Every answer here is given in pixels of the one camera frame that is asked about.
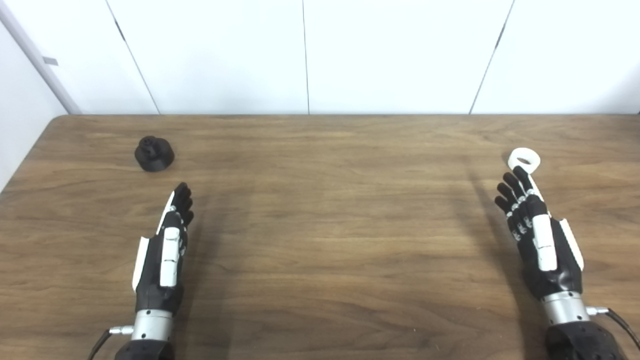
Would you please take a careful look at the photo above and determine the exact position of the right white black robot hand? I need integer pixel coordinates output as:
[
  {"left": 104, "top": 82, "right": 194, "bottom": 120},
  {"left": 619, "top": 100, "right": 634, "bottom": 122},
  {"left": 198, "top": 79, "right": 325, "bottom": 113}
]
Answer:
[{"left": 494, "top": 166, "right": 585, "bottom": 301}]

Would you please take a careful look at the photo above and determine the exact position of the round black part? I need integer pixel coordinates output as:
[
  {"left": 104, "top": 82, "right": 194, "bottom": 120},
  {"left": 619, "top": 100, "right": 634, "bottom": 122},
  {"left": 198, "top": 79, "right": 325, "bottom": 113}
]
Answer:
[{"left": 134, "top": 135, "right": 176, "bottom": 173}]

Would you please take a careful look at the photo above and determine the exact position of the gray wall corner trim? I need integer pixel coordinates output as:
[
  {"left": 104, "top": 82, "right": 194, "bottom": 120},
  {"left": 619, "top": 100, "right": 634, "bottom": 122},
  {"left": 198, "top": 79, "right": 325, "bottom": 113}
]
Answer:
[{"left": 0, "top": 0, "right": 82, "bottom": 115}]

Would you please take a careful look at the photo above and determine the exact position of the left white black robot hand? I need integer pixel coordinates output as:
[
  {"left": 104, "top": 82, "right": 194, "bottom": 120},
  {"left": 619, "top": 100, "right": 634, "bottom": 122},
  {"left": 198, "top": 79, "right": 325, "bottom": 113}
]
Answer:
[{"left": 131, "top": 182, "right": 195, "bottom": 317}]

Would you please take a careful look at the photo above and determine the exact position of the white ring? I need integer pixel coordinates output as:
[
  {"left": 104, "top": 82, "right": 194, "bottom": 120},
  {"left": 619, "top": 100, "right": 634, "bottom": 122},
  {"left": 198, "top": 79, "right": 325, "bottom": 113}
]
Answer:
[{"left": 507, "top": 147, "right": 541, "bottom": 176}]

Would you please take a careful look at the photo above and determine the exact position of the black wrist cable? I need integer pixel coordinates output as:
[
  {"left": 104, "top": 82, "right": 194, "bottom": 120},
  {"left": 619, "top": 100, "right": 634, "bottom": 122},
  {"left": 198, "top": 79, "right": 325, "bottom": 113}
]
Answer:
[
  {"left": 87, "top": 325, "right": 135, "bottom": 360},
  {"left": 586, "top": 306, "right": 640, "bottom": 351}
]

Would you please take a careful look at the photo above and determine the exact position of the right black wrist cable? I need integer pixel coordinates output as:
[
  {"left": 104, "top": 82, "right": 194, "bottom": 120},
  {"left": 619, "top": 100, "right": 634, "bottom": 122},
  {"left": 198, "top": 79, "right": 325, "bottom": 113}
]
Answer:
[{"left": 586, "top": 306, "right": 640, "bottom": 351}]

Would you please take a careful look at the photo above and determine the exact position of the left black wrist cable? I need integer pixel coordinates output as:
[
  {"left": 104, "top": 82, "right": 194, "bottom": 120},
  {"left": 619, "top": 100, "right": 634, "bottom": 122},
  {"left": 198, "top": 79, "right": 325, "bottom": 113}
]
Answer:
[{"left": 87, "top": 325, "right": 135, "bottom": 360}]

